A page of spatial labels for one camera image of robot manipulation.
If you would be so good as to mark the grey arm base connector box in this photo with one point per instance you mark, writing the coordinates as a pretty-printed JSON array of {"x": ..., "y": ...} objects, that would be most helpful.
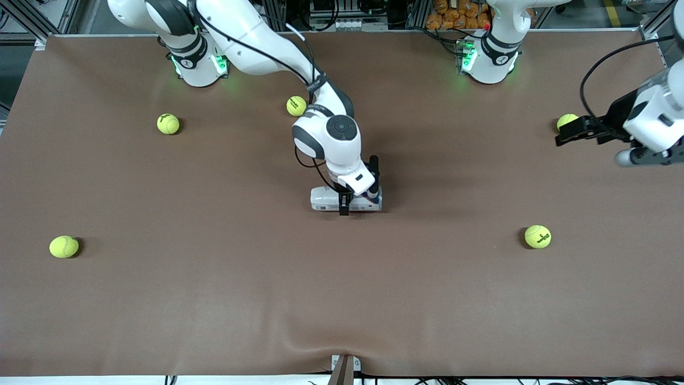
[
  {"x": 463, "y": 53},
  {"x": 222, "y": 63}
]

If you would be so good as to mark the grey metal clamp plate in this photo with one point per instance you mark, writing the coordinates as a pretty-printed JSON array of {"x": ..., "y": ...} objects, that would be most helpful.
[{"x": 357, "y": 364}]

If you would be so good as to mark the yellow-green tennis ball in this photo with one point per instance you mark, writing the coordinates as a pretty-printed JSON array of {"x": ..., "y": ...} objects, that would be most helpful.
[
  {"x": 64, "y": 246},
  {"x": 295, "y": 106},
  {"x": 168, "y": 123},
  {"x": 566, "y": 120},
  {"x": 537, "y": 236}
]

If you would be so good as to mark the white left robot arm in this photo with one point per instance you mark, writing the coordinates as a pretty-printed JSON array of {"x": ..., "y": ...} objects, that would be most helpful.
[{"x": 489, "y": 72}]

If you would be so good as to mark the clear white-blue tennis ball can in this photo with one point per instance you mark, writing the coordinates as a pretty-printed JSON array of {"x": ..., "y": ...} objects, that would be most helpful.
[{"x": 323, "y": 199}]

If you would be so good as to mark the brown table mat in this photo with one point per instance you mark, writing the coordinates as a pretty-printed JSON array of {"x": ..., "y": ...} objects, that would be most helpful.
[{"x": 342, "y": 294}]

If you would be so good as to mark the aluminium frame post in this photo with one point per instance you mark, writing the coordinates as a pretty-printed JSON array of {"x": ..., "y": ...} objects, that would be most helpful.
[
  {"x": 418, "y": 15},
  {"x": 26, "y": 21},
  {"x": 653, "y": 27},
  {"x": 278, "y": 16}
]

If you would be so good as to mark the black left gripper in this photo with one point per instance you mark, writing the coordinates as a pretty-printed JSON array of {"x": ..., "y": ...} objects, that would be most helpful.
[{"x": 620, "y": 114}]

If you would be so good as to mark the brown camera stand bar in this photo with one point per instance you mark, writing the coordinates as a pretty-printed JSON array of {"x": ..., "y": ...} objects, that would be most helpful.
[{"x": 342, "y": 377}]

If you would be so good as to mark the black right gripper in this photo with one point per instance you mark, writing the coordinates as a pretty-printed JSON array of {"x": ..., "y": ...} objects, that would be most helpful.
[{"x": 344, "y": 201}]

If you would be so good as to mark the white multi-port device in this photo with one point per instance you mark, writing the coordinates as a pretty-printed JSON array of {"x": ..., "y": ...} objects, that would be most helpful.
[{"x": 347, "y": 25}]

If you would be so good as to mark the heap of orange round objects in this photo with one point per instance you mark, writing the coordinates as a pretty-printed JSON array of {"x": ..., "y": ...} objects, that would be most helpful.
[{"x": 454, "y": 16}]

